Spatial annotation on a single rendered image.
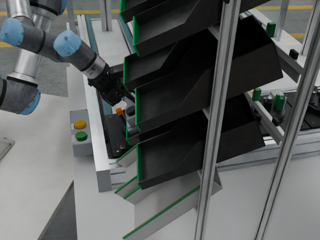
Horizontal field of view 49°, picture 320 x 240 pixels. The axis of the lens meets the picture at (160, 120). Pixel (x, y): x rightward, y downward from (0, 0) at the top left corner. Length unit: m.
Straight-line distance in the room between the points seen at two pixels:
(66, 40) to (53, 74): 2.67
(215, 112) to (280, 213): 0.67
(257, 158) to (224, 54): 0.81
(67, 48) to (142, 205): 0.49
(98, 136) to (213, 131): 0.72
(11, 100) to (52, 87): 2.09
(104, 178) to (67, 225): 1.10
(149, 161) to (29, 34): 0.54
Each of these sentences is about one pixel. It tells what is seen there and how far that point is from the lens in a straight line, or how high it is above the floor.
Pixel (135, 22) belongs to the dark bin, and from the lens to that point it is 0.69.
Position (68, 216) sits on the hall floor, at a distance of 2.31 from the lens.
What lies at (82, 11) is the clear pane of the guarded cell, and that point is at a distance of 2.47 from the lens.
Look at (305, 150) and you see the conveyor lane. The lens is 1.44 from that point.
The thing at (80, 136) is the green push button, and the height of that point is 0.97.
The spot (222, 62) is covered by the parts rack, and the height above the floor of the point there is 1.51.
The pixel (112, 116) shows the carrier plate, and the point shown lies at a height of 0.97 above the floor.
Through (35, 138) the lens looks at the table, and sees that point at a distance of 1.51.
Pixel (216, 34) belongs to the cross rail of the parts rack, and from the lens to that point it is 0.60.
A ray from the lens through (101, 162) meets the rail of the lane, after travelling 1.21.
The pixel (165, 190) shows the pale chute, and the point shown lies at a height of 1.07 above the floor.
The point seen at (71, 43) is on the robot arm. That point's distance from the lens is 1.07.
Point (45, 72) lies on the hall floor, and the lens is 3.79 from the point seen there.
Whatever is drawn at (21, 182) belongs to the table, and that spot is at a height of 0.86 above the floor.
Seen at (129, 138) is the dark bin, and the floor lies 1.21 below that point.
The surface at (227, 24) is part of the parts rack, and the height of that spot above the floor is 1.58.
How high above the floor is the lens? 1.78
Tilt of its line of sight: 37 degrees down
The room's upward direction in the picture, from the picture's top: 1 degrees clockwise
